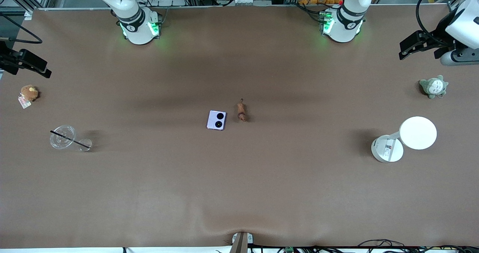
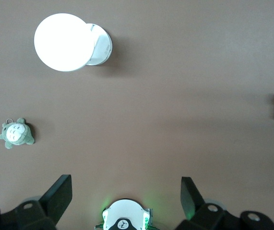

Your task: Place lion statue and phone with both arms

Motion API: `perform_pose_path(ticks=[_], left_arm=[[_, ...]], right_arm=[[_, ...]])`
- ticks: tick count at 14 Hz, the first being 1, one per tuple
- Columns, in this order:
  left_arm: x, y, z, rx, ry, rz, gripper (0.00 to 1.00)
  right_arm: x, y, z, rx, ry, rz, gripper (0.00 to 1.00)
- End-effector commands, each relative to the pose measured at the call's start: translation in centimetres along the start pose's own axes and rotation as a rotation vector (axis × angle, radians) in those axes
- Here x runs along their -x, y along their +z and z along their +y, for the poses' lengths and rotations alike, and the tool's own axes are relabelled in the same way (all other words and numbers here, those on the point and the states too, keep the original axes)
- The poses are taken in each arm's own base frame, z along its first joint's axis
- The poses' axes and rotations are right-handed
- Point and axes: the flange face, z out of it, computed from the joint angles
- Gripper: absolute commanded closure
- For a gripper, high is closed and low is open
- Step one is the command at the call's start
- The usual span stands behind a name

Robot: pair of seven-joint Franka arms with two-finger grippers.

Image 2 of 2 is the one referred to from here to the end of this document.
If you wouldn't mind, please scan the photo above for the grey Totoro plush toy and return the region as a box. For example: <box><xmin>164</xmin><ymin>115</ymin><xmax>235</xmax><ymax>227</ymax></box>
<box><xmin>0</xmin><ymin>117</ymin><xmax>36</xmax><ymax>150</ymax></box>

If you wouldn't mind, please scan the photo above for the white round desk lamp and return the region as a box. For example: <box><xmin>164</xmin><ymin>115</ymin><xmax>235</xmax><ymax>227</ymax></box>
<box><xmin>34</xmin><ymin>13</ymin><xmax>113</xmax><ymax>72</ymax></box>

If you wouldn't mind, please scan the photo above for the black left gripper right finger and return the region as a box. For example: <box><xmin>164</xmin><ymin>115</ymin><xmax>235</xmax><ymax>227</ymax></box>
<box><xmin>180</xmin><ymin>176</ymin><xmax>274</xmax><ymax>230</ymax></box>

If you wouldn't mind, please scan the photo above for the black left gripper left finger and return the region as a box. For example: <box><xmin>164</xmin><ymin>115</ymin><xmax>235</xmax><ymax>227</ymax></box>
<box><xmin>0</xmin><ymin>174</ymin><xmax>73</xmax><ymax>230</ymax></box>

